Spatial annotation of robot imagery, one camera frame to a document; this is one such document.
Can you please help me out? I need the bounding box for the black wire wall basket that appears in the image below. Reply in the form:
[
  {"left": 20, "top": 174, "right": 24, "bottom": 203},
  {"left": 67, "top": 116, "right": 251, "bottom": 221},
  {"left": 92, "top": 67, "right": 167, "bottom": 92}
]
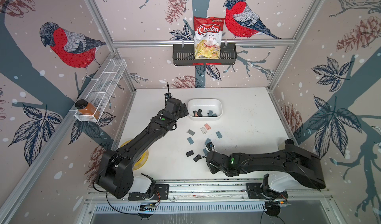
[{"left": 173, "top": 42, "right": 237, "bottom": 66}]

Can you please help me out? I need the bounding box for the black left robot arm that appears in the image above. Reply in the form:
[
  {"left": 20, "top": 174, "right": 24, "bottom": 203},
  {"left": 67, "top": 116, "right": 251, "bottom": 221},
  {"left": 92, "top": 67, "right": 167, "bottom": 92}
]
[{"left": 95, "top": 98, "right": 189, "bottom": 199}]

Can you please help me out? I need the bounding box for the orange spice jar black lid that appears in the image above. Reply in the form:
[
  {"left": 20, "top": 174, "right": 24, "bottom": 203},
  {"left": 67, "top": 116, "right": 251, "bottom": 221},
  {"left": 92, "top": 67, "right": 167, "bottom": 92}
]
[{"left": 74, "top": 99, "right": 100, "bottom": 119}]

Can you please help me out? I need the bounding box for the clear jar black lid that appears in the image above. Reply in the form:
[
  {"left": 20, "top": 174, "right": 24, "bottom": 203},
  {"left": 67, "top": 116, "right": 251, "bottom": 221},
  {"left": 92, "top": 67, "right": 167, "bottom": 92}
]
[{"left": 285, "top": 139, "right": 295, "bottom": 145}]

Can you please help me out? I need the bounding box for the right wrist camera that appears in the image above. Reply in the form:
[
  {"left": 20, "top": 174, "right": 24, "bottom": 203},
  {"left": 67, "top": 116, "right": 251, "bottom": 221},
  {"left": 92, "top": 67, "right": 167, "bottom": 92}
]
[{"left": 206, "top": 142, "right": 214, "bottom": 151}]

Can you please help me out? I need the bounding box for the clear acrylic wall shelf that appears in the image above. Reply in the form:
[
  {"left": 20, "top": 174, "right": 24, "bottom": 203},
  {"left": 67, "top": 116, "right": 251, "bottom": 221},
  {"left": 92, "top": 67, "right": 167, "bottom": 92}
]
[{"left": 74, "top": 58, "right": 127, "bottom": 122}]

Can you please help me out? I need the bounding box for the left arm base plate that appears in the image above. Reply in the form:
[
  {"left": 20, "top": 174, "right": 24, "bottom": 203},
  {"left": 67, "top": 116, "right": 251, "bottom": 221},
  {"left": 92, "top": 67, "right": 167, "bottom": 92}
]
[{"left": 128, "top": 184, "right": 169, "bottom": 201}]

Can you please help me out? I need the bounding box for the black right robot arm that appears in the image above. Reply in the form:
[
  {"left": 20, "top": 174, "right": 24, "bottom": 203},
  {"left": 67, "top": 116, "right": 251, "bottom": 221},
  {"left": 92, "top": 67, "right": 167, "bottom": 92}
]
[{"left": 206, "top": 139, "right": 326, "bottom": 190}]

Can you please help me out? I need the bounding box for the white storage box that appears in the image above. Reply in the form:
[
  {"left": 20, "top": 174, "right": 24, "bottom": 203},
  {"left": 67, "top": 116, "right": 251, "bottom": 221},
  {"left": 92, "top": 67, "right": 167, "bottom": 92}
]
[{"left": 187, "top": 99, "right": 223, "bottom": 121}]

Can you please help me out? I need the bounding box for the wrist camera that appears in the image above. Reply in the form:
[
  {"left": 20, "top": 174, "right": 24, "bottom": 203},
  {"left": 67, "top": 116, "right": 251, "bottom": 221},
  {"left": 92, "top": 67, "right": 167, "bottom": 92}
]
[
  {"left": 165, "top": 93, "right": 172, "bottom": 100},
  {"left": 206, "top": 142, "right": 214, "bottom": 151}
]

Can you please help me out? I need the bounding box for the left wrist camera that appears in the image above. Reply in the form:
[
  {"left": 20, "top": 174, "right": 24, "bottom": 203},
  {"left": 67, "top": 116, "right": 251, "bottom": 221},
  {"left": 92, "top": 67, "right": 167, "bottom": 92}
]
[{"left": 165, "top": 93, "right": 172, "bottom": 100}]

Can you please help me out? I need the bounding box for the black eraser bottom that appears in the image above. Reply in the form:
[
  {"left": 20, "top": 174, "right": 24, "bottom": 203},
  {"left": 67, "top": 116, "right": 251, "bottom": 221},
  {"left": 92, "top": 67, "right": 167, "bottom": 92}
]
[{"left": 193, "top": 155, "right": 202, "bottom": 162}]

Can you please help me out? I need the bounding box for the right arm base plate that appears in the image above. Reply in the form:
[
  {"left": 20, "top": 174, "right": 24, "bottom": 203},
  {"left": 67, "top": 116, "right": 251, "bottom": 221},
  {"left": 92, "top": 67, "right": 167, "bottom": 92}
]
[{"left": 246, "top": 183, "right": 288, "bottom": 201}]

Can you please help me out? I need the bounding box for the Chuba cassava chips bag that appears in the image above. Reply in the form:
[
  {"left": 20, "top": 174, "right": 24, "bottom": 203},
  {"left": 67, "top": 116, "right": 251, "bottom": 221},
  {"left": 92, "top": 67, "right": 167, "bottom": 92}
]
[{"left": 193, "top": 17, "right": 225, "bottom": 59}]

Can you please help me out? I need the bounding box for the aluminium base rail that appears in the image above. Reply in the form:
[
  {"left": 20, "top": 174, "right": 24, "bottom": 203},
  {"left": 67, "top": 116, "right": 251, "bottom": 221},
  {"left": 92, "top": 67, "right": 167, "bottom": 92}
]
[{"left": 84, "top": 179, "right": 331, "bottom": 204}]

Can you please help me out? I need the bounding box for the white eraser upper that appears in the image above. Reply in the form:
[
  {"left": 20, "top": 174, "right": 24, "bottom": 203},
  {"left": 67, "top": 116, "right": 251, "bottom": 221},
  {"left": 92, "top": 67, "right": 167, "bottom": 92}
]
[{"left": 200, "top": 127, "right": 207, "bottom": 134}]

